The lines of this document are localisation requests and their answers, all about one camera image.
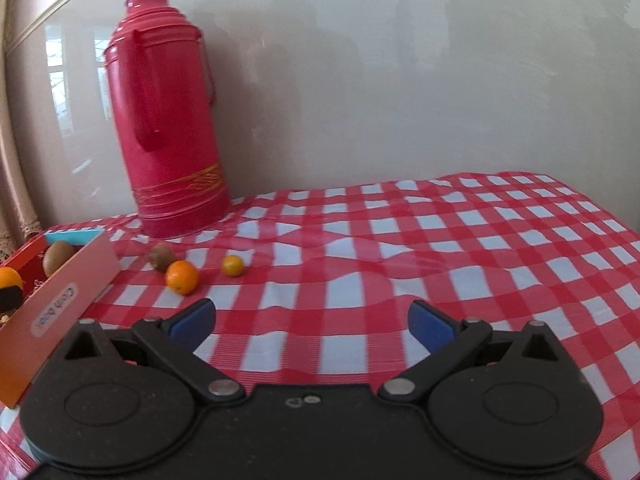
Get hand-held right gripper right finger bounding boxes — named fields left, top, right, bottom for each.
left=378, top=300, right=568, bottom=401

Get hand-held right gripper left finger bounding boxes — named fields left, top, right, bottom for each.
left=60, top=298, right=246, bottom=401

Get colourful cardboard box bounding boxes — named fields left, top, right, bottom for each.
left=0, top=228, right=121, bottom=407

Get large brown kiwi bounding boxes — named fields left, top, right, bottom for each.
left=42, top=240, right=78, bottom=277

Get dark round fruit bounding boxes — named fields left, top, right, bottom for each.
left=0, top=285, right=25, bottom=312

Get large orange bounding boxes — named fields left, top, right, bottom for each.
left=0, top=266, right=25, bottom=291

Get medium orange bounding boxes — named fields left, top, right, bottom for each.
left=165, top=260, right=199, bottom=295

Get red white checkered tablecloth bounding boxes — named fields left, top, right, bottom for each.
left=0, top=171, right=640, bottom=480

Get small brown kiwi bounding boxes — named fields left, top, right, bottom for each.
left=149, top=242, right=176, bottom=273

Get red thermos flask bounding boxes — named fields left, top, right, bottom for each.
left=102, top=0, right=232, bottom=239

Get beige lace curtain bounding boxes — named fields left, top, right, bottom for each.
left=0, top=0, right=42, bottom=261

